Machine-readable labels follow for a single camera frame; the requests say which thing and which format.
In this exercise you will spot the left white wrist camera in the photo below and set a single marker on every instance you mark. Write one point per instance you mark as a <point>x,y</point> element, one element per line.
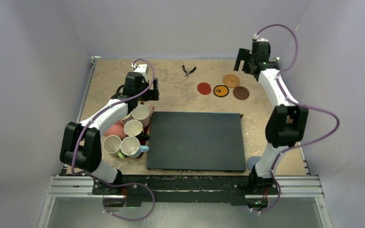
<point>140,68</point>

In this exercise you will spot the green handled white mug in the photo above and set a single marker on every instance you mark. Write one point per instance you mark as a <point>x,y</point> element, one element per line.
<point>112,146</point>

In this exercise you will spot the blue grey coaster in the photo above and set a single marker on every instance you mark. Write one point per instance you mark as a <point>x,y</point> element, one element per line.
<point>252,161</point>

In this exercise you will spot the orange smiley coaster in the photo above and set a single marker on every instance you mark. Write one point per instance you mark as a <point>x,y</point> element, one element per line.
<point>221,91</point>

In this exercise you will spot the dark brown wooden coaster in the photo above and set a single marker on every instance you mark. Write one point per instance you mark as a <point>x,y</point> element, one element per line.
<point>241,93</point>

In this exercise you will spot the grey white mug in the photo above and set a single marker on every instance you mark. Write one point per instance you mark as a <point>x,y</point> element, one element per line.
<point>127,118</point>

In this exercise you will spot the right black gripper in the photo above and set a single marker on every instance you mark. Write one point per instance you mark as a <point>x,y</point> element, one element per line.
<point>241,59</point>

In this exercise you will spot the salmon pink mug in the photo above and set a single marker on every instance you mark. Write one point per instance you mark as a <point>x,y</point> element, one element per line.
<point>116,129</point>

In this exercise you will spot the red apple coaster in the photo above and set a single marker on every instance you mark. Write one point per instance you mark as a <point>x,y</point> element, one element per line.
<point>204,88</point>

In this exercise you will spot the black pliers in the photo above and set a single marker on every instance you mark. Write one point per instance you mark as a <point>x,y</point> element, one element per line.
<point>188,71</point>

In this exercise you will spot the black handled white mug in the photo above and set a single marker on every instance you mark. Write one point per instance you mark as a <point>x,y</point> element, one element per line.
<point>134,128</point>

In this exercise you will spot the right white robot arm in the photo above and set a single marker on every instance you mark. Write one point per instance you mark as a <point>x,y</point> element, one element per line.
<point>287,122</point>

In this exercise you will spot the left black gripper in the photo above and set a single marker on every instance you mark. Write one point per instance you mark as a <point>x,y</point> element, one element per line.
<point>151,95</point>

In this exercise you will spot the dark rectangular board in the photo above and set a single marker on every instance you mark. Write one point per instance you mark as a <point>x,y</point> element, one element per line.
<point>196,141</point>

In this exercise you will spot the pink handled white mug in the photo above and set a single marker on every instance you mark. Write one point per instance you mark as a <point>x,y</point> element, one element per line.
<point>143,114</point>

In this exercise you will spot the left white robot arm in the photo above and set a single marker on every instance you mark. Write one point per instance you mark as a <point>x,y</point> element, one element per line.
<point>81,144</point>

